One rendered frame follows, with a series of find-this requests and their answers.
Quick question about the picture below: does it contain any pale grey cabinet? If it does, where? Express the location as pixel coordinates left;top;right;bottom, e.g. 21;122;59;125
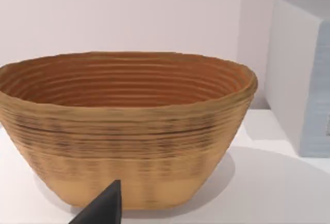
265;0;330;158

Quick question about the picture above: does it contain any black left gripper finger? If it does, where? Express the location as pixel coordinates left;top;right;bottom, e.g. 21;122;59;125
68;179;123;224

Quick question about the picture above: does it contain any brown woven basket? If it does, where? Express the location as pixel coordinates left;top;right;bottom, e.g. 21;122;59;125
0;51;258;211

